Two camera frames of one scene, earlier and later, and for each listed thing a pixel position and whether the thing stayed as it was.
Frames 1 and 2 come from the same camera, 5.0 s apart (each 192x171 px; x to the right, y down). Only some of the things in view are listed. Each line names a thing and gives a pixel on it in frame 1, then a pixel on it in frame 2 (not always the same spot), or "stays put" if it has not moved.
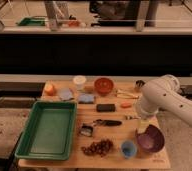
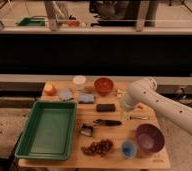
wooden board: x=110 y=132 stays put
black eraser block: x=105 y=107 stays put
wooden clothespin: x=124 y=94 stays put
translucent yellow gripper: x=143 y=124 to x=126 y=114
